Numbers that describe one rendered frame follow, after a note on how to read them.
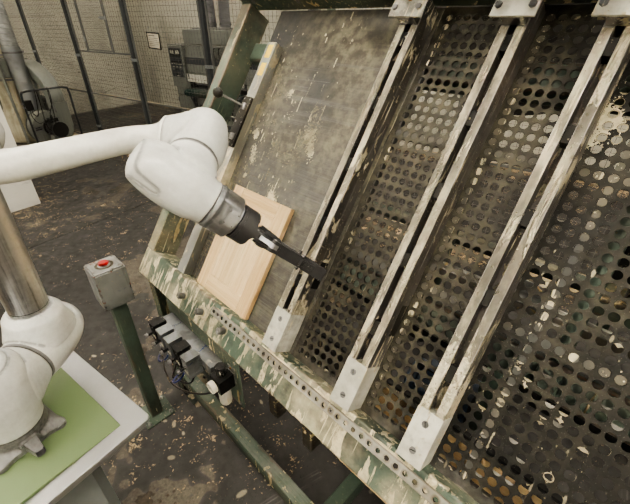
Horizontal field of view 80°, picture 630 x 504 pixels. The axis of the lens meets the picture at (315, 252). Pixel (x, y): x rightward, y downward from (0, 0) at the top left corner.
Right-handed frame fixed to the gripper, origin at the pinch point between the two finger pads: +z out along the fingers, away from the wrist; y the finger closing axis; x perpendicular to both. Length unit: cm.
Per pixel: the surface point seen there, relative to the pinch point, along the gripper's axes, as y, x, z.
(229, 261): -59, -19, 2
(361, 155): -22.4, 32.5, 5.2
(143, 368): -99, -90, 10
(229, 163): -76, 11, -14
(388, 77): -25, 54, 0
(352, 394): 4.0, -20.9, 27.8
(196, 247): -76, -23, -7
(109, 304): -84, -62, -21
